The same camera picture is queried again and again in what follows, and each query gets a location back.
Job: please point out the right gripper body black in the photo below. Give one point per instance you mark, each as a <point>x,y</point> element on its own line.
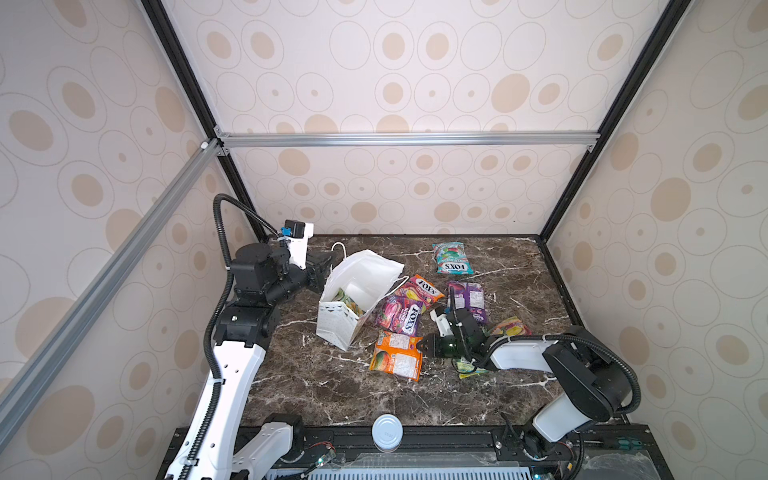
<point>446,347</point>

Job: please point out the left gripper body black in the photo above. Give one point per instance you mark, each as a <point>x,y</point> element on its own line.
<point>291,279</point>

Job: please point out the green candy packet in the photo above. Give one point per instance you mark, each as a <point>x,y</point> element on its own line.
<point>343,297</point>

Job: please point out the orange candy packet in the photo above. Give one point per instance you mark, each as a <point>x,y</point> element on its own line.
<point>397,354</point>

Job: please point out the white paper bag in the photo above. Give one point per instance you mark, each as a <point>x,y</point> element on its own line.
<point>367,278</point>

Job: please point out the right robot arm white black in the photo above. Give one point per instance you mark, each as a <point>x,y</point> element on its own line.
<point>597,383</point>

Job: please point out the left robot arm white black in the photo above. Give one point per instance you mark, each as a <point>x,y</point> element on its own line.
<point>260,277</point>

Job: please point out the yellow green Fox's packet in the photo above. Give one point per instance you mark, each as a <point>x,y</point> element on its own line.
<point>466,369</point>

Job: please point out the purple candy packet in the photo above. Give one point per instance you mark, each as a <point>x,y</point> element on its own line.
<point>469,296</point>

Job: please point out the red yellow Fox's packet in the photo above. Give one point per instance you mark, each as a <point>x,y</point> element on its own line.
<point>512,326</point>

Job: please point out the orange red Fox's packet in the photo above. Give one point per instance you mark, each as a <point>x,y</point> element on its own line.
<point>418,288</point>

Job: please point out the pink Fox's berries packet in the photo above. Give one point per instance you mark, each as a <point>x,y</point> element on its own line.
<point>399,315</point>

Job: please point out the teal Fox's candy packet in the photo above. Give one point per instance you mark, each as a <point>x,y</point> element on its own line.
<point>451,258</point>

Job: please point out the white round cap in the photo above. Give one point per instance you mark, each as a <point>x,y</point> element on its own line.
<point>387,433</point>

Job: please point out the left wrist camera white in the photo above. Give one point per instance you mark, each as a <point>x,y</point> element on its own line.
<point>296,235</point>

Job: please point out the horizontal aluminium rail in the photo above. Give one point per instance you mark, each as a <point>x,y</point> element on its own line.
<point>419,139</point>

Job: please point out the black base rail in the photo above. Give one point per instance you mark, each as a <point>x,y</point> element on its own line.
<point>470,452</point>

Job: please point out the left diagonal aluminium rail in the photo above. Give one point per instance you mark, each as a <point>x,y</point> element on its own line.
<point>49,359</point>

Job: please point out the left black frame post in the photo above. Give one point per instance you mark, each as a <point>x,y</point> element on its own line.
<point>160,22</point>

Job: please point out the black frame post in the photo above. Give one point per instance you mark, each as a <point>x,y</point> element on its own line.
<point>160,22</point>
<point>651,50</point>

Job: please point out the right black frame post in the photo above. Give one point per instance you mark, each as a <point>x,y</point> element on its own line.
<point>651,50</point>

